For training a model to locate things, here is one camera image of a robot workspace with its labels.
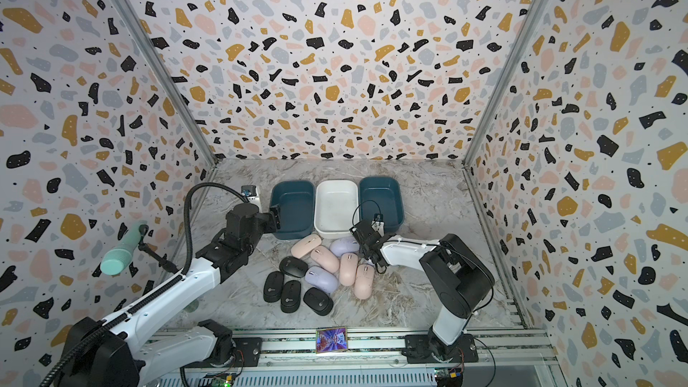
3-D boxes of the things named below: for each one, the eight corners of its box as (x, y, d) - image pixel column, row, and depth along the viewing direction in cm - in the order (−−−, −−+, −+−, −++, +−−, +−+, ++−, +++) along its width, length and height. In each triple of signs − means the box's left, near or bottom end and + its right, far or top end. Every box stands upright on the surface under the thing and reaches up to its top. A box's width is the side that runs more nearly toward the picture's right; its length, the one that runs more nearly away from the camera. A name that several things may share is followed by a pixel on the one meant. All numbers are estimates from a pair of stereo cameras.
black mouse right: (301, 302, 84) (299, 299, 82) (312, 287, 88) (310, 283, 85) (326, 320, 81) (325, 317, 79) (337, 303, 84) (336, 300, 82)
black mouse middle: (279, 313, 82) (278, 310, 80) (285, 282, 88) (283, 279, 86) (298, 313, 82) (297, 311, 80) (303, 282, 88) (302, 280, 86)
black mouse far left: (262, 302, 84) (260, 299, 82) (269, 273, 90) (267, 270, 88) (280, 302, 84) (278, 299, 82) (285, 273, 90) (284, 271, 88)
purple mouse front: (303, 281, 88) (301, 278, 86) (312, 266, 92) (312, 263, 90) (331, 297, 85) (331, 294, 83) (341, 281, 88) (340, 278, 87)
